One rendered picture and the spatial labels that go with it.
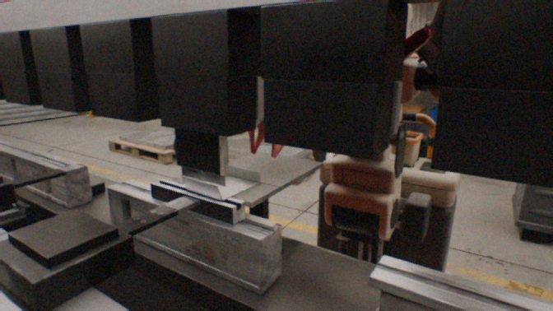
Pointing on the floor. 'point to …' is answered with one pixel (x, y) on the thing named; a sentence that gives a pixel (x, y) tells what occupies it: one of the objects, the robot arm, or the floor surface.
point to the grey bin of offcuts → (532, 211)
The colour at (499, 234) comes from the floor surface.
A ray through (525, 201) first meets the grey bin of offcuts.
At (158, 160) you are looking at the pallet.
